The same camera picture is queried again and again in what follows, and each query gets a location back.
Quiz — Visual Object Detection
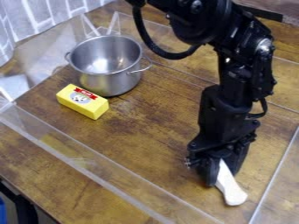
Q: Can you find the yellow butter block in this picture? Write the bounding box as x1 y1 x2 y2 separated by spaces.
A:
56 84 108 120

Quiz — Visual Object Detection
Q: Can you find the black cable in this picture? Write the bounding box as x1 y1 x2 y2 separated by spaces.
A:
131 5 203 61

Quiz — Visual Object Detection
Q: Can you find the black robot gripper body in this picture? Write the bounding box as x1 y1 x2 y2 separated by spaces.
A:
185 85 260 168

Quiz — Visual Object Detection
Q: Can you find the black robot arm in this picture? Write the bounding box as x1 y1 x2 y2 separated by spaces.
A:
125 0 276 186

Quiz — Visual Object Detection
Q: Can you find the clear acrylic barrier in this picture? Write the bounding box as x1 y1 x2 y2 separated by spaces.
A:
0 10 299 224

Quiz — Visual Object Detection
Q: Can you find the silver metal pot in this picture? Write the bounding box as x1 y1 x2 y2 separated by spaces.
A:
64 35 153 97

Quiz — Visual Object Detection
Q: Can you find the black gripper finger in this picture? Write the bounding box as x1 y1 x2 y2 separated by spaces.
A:
224 142 250 175
196 157 220 186

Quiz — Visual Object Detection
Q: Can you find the white grid curtain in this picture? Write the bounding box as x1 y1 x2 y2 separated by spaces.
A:
0 0 115 67

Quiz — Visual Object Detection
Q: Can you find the white wooden fish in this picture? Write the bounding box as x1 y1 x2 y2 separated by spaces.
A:
215 159 248 207

